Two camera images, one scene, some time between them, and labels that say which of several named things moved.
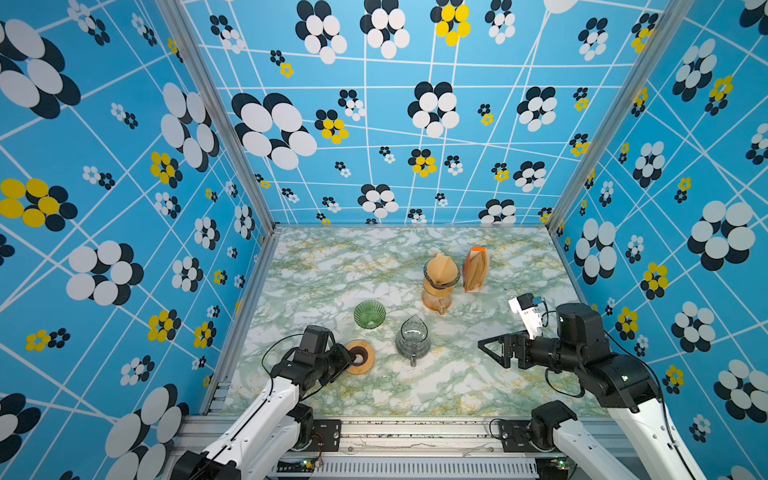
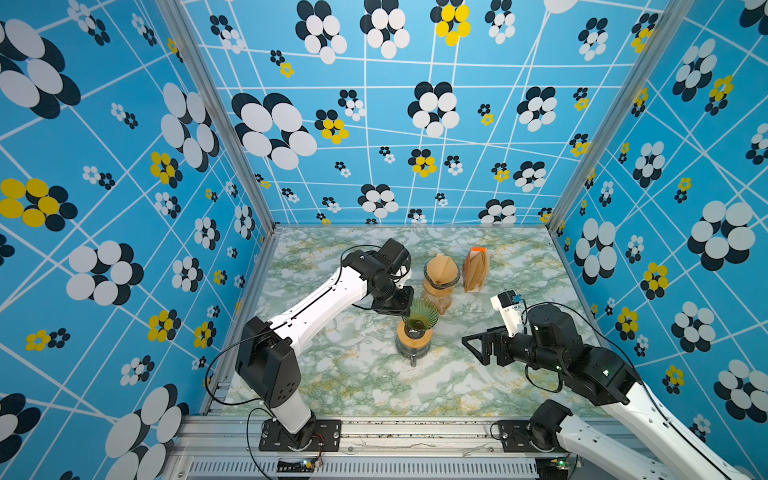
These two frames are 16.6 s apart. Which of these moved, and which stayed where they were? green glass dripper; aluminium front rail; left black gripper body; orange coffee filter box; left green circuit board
Moved: green glass dripper; left black gripper body
Stayed: orange coffee filter box; left green circuit board; aluminium front rail
